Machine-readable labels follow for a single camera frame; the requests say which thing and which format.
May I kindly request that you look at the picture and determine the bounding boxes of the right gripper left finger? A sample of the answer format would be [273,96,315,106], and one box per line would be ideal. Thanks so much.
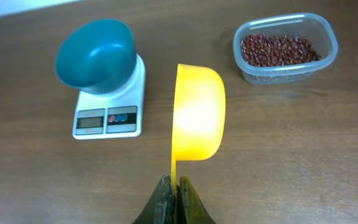
[133,175,176,224]

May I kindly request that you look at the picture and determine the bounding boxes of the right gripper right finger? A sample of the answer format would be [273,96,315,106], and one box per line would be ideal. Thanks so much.
[177,176,216,224]

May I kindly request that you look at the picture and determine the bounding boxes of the yellow plastic measuring scoop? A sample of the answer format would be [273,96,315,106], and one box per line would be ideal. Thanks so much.
[170,64,226,190]

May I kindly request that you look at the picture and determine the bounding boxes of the white digital kitchen scale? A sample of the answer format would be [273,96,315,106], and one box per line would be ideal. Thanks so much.
[72,55,146,140]

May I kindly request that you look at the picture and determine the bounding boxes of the teal plastic bowl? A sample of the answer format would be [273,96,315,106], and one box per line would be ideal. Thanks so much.
[55,19,137,95]

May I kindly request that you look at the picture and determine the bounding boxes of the red beans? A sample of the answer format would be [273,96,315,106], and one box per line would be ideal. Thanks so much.
[240,34,321,67]

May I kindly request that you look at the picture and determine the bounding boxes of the clear plastic container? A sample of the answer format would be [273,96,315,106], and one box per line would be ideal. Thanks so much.
[232,12,339,85]

